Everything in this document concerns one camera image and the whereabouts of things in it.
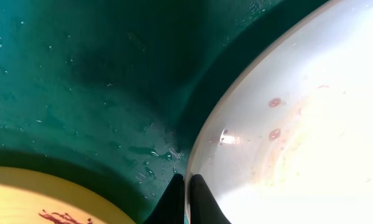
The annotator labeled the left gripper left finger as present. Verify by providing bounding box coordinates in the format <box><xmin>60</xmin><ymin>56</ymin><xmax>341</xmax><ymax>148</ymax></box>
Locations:
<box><xmin>144</xmin><ymin>174</ymin><xmax>185</xmax><ymax>224</ymax></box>

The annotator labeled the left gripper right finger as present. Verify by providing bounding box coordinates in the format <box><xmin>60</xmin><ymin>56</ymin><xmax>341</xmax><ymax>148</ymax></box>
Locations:
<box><xmin>189</xmin><ymin>174</ymin><xmax>231</xmax><ymax>224</ymax></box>

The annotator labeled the light blue plate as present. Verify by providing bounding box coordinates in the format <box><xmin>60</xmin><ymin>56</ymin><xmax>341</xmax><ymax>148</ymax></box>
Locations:
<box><xmin>185</xmin><ymin>1</ymin><xmax>373</xmax><ymax>223</ymax></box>

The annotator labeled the teal plastic tray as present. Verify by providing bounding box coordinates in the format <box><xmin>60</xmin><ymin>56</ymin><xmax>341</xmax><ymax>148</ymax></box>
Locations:
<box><xmin>0</xmin><ymin>0</ymin><xmax>323</xmax><ymax>223</ymax></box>

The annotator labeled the yellow plate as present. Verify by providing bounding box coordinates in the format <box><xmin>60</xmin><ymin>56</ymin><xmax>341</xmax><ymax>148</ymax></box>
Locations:
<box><xmin>0</xmin><ymin>166</ymin><xmax>134</xmax><ymax>224</ymax></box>

